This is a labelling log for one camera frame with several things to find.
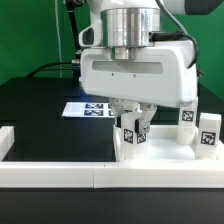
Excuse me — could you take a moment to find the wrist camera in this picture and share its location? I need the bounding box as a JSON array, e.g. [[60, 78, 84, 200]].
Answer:
[[79, 20, 103, 48]]

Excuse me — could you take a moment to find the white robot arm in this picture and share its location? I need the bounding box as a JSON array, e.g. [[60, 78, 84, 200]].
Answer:
[[71, 0, 224, 134]]

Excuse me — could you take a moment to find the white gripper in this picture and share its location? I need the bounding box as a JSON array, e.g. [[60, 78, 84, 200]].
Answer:
[[81, 41, 197, 134]]

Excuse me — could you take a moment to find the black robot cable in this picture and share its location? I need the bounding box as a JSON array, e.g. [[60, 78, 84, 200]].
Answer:
[[25, 0, 86, 79]]

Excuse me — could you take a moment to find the white square table top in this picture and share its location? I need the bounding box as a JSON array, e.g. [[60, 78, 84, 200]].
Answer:
[[113, 125, 224, 161]]

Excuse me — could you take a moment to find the white sheet with markers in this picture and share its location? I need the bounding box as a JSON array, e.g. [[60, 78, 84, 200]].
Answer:
[[62, 102, 113, 118]]

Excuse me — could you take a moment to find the white U-shaped obstacle fence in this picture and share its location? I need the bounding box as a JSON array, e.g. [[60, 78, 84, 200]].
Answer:
[[0, 126, 224, 188]]

